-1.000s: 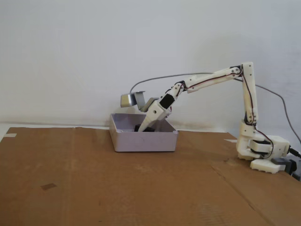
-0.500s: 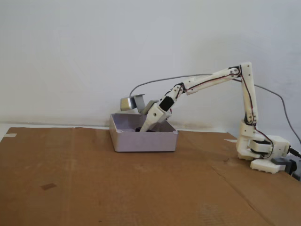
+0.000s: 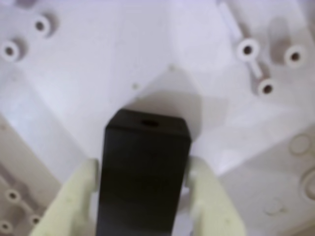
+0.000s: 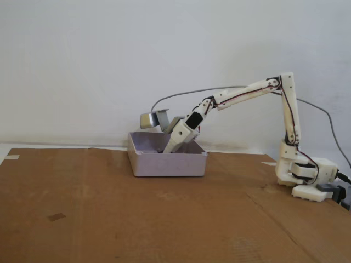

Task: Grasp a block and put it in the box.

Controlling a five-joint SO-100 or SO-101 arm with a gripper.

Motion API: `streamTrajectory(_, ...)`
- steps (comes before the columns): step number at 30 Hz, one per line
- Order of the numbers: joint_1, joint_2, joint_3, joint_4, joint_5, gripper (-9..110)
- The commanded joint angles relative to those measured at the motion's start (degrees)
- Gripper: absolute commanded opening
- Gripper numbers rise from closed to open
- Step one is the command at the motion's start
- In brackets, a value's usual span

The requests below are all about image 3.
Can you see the lavender plastic box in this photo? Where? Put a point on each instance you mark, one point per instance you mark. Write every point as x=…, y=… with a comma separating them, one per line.
x=98, y=61

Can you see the black rectangular block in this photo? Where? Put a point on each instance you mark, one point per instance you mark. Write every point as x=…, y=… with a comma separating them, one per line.
x=142, y=172

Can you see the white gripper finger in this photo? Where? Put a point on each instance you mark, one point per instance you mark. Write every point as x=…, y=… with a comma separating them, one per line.
x=211, y=209
x=71, y=209

